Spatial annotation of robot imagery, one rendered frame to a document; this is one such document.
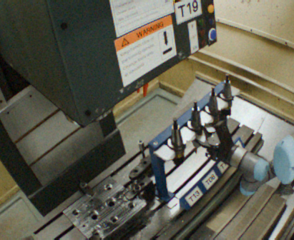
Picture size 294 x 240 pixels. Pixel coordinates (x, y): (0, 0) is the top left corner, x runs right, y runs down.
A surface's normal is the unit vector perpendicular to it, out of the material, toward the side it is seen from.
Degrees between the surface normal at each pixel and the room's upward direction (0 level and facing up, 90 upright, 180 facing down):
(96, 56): 90
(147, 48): 90
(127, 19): 90
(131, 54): 90
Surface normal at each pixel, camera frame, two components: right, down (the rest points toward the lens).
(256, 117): -0.41, -0.46
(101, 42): 0.69, 0.40
